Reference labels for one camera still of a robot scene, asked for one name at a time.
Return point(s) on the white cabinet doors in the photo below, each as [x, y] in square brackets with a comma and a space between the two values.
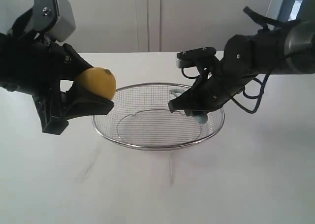
[162, 25]

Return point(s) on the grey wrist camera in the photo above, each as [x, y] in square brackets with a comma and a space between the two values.
[204, 57]
[54, 18]

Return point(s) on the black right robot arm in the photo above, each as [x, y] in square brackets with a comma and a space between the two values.
[278, 48]

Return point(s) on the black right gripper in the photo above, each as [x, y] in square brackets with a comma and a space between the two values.
[240, 76]

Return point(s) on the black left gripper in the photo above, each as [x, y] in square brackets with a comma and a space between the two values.
[32, 64]

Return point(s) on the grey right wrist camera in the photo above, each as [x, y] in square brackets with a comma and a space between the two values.
[204, 57]

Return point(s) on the teal handled peeler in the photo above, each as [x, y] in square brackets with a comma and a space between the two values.
[199, 116]

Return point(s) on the yellow lemon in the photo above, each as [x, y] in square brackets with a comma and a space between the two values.
[99, 81]

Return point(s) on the steel wire mesh basket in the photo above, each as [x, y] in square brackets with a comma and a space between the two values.
[142, 120]

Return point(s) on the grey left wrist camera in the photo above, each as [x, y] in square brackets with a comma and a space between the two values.
[54, 18]

